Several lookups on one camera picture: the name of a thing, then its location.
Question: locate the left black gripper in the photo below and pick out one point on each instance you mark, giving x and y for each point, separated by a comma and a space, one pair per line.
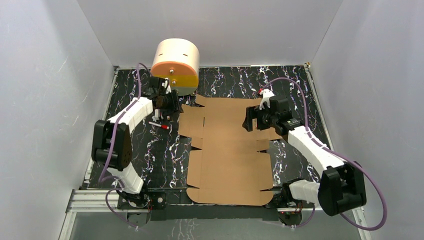
173, 102

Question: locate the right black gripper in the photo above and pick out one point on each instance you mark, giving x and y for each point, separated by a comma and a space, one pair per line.
252, 112

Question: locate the round white drawer cabinet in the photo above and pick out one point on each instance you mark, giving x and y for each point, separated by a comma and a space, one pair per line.
178, 60

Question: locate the brown cardboard box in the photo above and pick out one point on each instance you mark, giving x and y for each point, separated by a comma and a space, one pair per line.
227, 165

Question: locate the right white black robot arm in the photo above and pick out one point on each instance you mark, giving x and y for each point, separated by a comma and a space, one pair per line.
341, 187

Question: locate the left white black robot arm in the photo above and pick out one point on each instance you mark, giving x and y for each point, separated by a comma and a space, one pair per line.
112, 141

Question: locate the white marker red cap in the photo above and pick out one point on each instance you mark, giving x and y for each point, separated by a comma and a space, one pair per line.
162, 126

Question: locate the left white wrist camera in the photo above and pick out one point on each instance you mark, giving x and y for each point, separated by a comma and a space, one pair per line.
165, 87

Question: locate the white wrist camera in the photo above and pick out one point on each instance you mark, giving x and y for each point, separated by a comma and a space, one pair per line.
165, 87
265, 94

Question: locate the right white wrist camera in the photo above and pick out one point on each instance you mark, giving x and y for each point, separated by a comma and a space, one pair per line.
265, 94

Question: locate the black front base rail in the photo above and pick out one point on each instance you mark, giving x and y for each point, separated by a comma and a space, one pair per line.
173, 204

